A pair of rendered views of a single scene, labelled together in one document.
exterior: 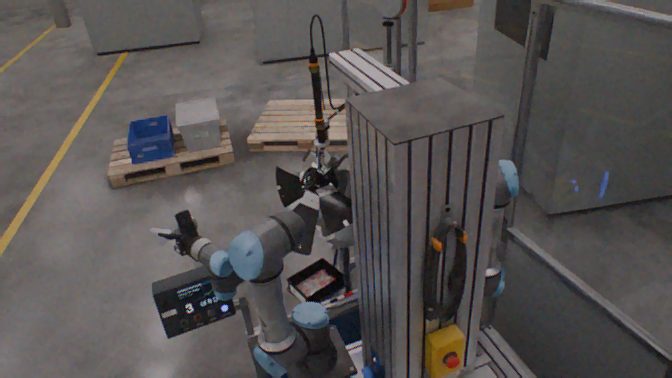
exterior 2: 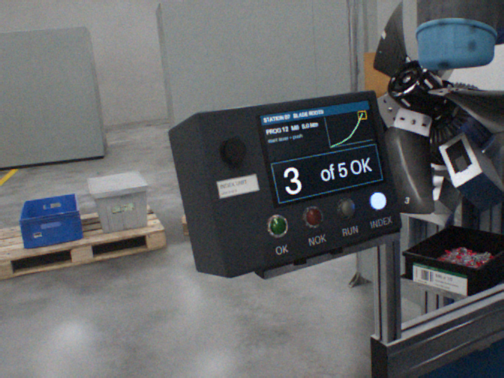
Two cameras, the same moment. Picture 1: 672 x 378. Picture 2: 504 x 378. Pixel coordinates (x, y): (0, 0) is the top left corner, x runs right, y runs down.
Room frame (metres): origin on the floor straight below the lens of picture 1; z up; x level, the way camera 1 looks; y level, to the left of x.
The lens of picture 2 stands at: (0.70, 0.67, 1.31)
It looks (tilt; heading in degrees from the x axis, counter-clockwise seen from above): 14 degrees down; 355
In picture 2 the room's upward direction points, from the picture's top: 5 degrees counter-clockwise
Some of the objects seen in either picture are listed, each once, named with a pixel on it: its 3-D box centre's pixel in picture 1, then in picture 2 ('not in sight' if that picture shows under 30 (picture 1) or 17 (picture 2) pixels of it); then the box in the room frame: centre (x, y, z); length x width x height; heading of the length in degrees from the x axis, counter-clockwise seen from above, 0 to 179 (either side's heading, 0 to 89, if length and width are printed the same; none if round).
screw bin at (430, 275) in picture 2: (315, 282); (463, 259); (1.71, 0.13, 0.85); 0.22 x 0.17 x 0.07; 126
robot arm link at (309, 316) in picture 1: (309, 325); not in sight; (1.13, 0.13, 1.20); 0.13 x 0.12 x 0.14; 134
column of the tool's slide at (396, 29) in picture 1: (393, 169); not in sight; (2.55, -0.35, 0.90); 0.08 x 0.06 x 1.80; 56
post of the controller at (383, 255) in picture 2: (246, 316); (387, 280); (1.42, 0.41, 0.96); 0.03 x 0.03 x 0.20; 21
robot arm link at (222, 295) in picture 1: (227, 279); (460, 13); (1.24, 0.39, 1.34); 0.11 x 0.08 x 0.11; 134
